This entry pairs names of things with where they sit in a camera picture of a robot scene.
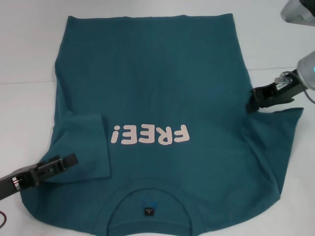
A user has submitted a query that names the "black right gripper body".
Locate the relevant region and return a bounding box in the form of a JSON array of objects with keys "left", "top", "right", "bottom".
[{"left": 260, "top": 71, "right": 301, "bottom": 109}]

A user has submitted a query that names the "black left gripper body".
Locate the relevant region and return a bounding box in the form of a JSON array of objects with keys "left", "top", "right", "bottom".
[{"left": 0, "top": 157, "right": 62, "bottom": 201}]

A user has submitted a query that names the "teal t-shirt with FREE print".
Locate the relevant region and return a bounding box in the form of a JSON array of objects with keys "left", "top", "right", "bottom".
[{"left": 19, "top": 13, "right": 305, "bottom": 236}]

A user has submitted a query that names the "right gripper cable with plug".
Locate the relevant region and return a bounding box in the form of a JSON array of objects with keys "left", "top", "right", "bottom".
[{"left": 274, "top": 70, "right": 315, "bottom": 104}]

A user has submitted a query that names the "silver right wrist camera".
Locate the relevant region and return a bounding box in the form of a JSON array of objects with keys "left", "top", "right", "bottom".
[{"left": 281, "top": 0, "right": 315, "bottom": 25}]

